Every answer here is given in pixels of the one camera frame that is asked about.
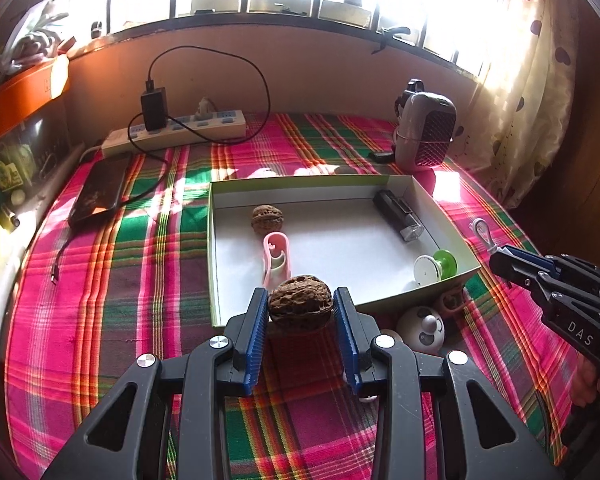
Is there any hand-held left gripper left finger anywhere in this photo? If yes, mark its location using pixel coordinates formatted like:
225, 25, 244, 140
40, 287, 271, 480

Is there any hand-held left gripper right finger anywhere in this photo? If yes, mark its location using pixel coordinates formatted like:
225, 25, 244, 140
332, 287, 563, 480

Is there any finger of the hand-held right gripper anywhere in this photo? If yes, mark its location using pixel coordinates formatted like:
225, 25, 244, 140
490, 252, 556, 306
502, 246, 556, 273

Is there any white charging cable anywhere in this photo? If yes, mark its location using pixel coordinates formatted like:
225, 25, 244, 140
470, 217, 503, 256

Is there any brown walnut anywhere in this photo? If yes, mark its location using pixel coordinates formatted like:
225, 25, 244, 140
269, 275, 335, 332
251, 204, 285, 235

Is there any pink silicone holder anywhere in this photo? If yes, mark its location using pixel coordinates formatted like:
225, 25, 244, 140
437, 287, 468, 316
261, 232, 292, 291

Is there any white panda face massager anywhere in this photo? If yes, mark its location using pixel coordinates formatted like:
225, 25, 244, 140
396, 305, 446, 356

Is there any green and white massager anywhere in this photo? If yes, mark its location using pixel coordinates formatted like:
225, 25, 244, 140
413, 250, 460, 291

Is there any green cardboard box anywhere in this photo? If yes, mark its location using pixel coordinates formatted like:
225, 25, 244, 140
207, 174, 482, 328

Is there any black bike light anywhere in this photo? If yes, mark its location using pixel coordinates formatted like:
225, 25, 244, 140
372, 190, 423, 243

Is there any person's right hand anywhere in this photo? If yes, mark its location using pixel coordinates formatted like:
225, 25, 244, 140
575, 355, 600, 408

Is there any pink green plaid blanket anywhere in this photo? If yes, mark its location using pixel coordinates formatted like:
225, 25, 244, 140
2, 110, 588, 480

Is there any grey mesh space heater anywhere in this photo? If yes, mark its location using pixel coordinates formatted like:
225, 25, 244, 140
392, 79, 458, 173

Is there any cream patterned curtain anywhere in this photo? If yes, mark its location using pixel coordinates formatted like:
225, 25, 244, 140
475, 0, 581, 211

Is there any black smartphone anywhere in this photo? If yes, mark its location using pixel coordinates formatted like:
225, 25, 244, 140
67, 152, 133, 226

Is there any cream power strip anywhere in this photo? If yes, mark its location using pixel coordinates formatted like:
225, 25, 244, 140
101, 108, 247, 157

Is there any black charger brick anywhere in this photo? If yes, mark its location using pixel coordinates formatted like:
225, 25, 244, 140
140, 86, 169, 132

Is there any black window latch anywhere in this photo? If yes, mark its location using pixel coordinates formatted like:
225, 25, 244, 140
372, 25, 421, 56

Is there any glass display case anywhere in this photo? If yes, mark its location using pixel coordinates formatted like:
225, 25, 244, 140
0, 105, 73, 201

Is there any small green box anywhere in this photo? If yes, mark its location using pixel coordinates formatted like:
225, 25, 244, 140
0, 145, 36, 196

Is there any window grille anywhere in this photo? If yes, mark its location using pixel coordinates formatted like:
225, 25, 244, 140
55, 0, 506, 81

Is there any orange tray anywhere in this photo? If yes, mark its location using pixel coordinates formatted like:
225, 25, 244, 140
0, 55, 71, 151

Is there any thin black cable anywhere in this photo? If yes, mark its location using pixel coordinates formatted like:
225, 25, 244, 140
50, 222, 81, 286

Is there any black charger cable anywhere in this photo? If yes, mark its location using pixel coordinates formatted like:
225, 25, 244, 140
127, 46, 272, 211

